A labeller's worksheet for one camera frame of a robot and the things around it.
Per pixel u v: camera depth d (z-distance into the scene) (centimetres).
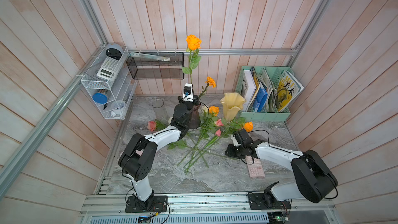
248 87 90
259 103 95
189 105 72
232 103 96
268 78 96
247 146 68
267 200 66
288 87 96
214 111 104
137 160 47
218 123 99
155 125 99
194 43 63
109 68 78
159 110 92
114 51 80
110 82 75
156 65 105
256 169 82
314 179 43
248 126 96
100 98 76
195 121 95
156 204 73
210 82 82
